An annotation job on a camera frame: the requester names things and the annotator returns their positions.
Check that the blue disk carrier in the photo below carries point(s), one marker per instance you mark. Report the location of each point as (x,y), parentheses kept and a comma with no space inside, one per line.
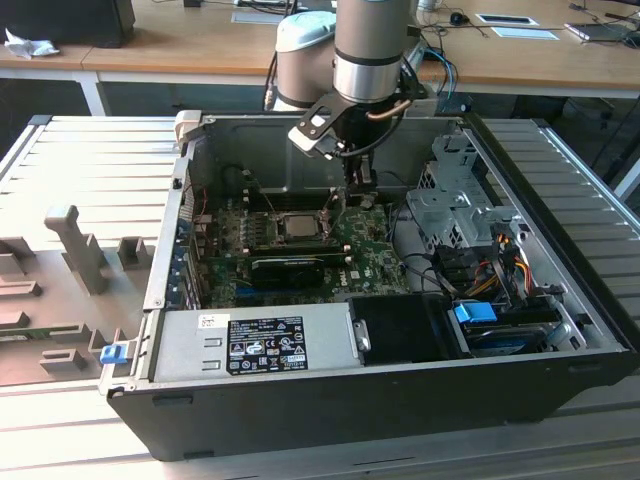
(472,314)

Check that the grey parts rack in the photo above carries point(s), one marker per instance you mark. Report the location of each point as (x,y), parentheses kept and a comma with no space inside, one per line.
(50,280)

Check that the green RAM stick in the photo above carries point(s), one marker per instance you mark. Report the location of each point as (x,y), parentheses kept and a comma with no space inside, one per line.
(20,336)

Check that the silver metal drive cage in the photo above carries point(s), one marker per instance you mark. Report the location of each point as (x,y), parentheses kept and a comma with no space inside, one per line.
(440,205)

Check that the thin metal locking lever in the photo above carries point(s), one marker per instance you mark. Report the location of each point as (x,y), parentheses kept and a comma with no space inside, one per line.
(272,206)

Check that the RAM slot with white clips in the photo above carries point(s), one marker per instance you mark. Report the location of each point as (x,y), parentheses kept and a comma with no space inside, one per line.
(300,201)
(295,252)
(300,192)

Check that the white cup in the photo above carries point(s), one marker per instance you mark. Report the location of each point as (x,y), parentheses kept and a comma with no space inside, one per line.
(429,5)

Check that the silver metal latch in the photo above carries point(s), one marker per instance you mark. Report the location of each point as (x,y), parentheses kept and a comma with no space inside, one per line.
(361,336)

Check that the round coin battery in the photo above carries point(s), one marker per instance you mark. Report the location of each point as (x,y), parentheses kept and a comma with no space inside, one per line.
(367,203)

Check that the black and silver PC case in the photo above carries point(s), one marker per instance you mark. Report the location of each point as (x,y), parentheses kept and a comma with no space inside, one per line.
(350,415)

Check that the CPU socket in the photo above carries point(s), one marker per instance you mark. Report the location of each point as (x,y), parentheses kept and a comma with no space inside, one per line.
(274,227)

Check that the silver power supply with label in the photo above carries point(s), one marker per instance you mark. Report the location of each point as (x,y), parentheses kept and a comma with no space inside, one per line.
(185,350)

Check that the grey plastic case latch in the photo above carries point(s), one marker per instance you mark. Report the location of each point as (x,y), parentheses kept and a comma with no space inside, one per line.
(187,125)

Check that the blue plastic latch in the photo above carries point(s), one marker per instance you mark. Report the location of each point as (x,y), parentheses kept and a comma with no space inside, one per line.
(112,354)

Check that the black plastic shroud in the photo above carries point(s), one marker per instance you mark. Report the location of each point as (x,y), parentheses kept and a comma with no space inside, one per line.
(400,330)

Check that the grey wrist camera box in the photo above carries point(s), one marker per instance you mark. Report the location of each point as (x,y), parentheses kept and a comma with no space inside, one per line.
(310,137)

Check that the silver CPU with green edge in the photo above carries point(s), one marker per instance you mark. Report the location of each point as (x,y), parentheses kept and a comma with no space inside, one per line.
(300,226)

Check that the black graphics card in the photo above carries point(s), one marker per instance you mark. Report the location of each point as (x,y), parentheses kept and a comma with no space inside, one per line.
(287,275)

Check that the hard disk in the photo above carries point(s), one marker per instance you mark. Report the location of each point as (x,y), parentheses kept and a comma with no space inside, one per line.
(505,337)

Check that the green motherboard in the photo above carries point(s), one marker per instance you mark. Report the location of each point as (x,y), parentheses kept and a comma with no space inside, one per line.
(370,250)

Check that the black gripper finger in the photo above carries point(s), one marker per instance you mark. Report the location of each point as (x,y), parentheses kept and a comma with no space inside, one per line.
(368,177)
(353,175)

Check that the black box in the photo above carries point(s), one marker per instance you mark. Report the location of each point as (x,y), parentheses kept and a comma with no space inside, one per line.
(65,20)

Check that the grey notebook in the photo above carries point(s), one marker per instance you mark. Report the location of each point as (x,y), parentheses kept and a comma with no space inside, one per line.
(600,32)

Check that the wooden desk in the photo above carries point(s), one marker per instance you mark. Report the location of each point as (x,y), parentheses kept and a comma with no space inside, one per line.
(125,55)

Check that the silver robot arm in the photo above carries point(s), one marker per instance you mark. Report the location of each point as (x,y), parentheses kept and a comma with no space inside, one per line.
(370,50)

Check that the crumpled white paper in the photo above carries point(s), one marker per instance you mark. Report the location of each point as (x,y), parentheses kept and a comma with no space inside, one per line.
(30,47)

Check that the black computer mouse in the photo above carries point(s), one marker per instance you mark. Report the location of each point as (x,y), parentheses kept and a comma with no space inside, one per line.
(457,18)

